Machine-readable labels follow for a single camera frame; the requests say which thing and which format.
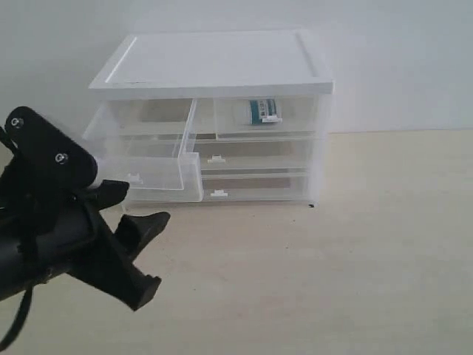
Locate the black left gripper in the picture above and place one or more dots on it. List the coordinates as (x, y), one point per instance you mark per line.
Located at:
(104, 259)

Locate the white blue small bottle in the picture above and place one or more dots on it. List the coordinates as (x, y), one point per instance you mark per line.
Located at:
(257, 112)

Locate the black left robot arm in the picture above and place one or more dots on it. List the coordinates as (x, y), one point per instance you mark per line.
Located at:
(47, 231)

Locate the middle clear wide drawer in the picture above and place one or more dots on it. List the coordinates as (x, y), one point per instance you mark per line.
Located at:
(254, 155)

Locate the clear wide drawer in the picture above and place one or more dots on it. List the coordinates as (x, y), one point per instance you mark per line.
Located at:
(254, 155)
(281, 188)

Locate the white plastic drawer cabinet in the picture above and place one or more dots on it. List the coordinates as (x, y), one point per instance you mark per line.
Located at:
(215, 65)

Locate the bottom clear wide drawer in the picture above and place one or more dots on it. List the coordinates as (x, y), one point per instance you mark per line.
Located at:
(281, 188)

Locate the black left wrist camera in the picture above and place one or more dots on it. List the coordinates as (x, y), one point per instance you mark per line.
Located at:
(53, 155)

